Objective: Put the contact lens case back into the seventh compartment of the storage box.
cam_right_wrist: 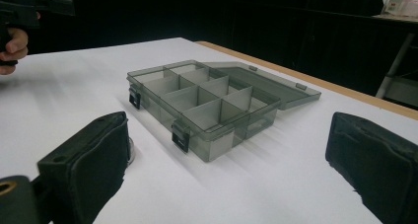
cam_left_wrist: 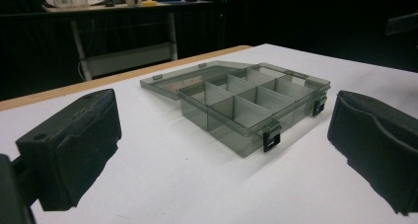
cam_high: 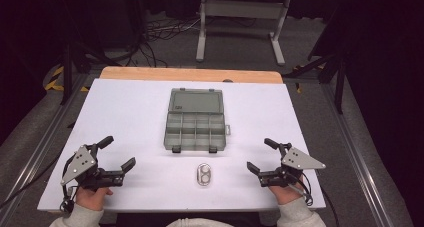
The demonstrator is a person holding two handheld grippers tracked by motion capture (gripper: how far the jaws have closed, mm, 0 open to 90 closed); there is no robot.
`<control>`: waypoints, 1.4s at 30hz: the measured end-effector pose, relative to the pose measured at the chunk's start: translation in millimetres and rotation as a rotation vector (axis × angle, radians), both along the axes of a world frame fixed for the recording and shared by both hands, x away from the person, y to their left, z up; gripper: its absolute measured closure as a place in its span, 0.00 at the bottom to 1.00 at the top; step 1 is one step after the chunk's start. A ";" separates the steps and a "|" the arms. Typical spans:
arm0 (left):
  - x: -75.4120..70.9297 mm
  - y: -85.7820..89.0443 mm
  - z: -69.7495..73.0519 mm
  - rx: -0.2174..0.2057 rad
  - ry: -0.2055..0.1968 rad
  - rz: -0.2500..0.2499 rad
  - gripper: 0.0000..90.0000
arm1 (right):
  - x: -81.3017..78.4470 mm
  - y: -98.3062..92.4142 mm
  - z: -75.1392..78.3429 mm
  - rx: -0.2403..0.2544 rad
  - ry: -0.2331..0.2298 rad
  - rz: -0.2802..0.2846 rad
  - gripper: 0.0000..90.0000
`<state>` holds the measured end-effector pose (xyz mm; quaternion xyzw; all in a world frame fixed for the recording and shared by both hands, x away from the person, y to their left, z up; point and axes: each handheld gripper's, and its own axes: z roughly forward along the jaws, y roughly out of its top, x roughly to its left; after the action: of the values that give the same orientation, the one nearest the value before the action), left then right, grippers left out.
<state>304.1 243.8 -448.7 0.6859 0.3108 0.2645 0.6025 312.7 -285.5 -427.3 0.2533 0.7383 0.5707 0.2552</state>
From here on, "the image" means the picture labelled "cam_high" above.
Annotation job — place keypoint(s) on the metal floor rail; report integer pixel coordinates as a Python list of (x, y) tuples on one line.
[(40, 143), (360, 160)]

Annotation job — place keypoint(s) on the person's left hand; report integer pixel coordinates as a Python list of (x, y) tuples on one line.
[(91, 197)]

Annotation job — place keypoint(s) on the yellow black hazard tape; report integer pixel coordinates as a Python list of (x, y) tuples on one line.
[(55, 80)]

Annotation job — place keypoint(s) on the grey metal table frame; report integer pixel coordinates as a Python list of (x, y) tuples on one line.
[(240, 10)]

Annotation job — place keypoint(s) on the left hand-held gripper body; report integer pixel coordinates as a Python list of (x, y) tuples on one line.
[(83, 163)]

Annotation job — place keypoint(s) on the grey plastic organizer box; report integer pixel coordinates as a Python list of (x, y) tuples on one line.
[(195, 125)]

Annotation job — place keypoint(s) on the person's torso grey clothing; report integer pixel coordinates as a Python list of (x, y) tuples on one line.
[(200, 223)]

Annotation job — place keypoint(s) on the black tripod stand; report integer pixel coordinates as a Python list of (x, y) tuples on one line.
[(333, 70), (70, 53)]

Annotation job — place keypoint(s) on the small clear plastic case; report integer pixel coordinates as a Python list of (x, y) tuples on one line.
[(203, 174)]

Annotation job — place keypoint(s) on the person's right hand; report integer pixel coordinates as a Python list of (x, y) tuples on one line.
[(286, 193)]

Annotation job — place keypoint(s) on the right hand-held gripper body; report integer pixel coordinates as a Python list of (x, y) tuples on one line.
[(295, 160)]

